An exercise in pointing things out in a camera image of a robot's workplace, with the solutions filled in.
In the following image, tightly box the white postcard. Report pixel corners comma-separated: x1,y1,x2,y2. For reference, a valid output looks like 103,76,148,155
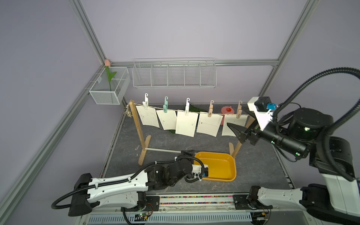
136,106,159,128
156,109,177,130
221,113,248,137
196,112,223,137
175,111,199,137

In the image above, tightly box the beige clothespin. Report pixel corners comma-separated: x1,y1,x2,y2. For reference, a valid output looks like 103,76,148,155
208,100,214,117
236,101,242,119

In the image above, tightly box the white clothespin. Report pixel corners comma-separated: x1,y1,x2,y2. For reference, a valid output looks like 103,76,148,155
185,97,190,115
142,93,149,110

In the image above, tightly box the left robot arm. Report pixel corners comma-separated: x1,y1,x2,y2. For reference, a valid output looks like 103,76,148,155
51,151,209,217

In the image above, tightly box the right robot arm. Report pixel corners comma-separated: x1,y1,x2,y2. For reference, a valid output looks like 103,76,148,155
227,67,360,225

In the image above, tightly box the wooden clothesline stand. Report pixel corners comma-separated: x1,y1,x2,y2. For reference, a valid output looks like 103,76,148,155
126,100,242,166

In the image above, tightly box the yellow plastic tray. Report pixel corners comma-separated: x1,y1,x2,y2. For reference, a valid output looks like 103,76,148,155
195,152,237,182

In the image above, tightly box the pink watering can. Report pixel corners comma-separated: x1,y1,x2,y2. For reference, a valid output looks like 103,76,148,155
221,106,235,125

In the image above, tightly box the green clothespin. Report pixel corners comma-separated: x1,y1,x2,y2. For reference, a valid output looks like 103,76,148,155
163,96,168,113

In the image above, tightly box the small white mesh basket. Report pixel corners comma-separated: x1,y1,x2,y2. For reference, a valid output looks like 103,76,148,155
89,66,130,105

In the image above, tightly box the artificial pink tulip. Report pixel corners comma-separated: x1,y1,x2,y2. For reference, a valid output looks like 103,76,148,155
104,59,117,91

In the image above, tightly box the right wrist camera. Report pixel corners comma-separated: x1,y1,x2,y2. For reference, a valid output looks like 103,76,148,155
247,97,278,131

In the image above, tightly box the long white wire basket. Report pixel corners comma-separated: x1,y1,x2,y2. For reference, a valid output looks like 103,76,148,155
132,58,217,89

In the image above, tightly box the rope string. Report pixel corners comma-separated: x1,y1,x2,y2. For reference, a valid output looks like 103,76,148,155
132,103,248,116

